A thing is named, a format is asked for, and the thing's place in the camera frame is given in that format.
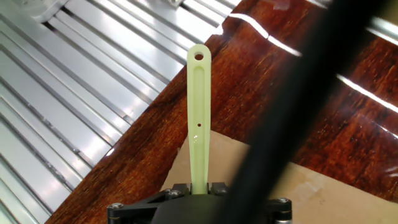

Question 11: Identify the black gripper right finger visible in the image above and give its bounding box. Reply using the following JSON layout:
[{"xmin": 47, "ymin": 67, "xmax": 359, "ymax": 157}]
[{"xmin": 210, "ymin": 182, "xmax": 293, "ymax": 224}]

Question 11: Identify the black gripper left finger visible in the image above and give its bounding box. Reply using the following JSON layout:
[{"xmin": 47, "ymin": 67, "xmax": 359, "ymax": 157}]
[{"xmin": 106, "ymin": 182, "xmax": 192, "ymax": 224}]

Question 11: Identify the pale green plastic flyswatter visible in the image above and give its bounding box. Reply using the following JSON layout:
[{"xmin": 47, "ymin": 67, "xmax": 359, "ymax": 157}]
[{"xmin": 186, "ymin": 43, "xmax": 212, "ymax": 195}]

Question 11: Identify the brown cardboard sheet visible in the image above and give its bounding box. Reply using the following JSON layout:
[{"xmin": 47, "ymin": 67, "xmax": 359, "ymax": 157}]
[{"xmin": 160, "ymin": 130, "xmax": 398, "ymax": 224}]

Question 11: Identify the glossy wood-grain table mat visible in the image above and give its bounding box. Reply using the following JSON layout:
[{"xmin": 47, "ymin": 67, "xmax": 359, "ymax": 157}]
[{"xmin": 45, "ymin": 0, "xmax": 398, "ymax": 224}]

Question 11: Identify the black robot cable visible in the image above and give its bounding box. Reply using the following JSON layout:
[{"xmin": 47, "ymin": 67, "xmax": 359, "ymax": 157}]
[{"xmin": 214, "ymin": 0, "xmax": 389, "ymax": 224}]

